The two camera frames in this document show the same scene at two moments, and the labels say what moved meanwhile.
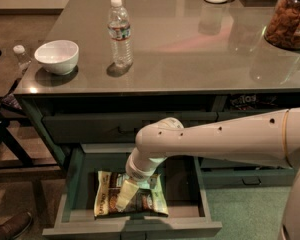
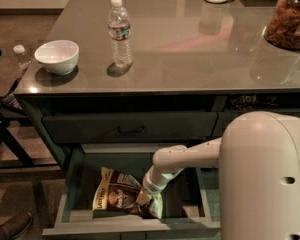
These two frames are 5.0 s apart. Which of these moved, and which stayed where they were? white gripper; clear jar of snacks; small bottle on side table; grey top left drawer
Moved: white gripper
Stayed: small bottle on side table; clear jar of snacks; grey top left drawer
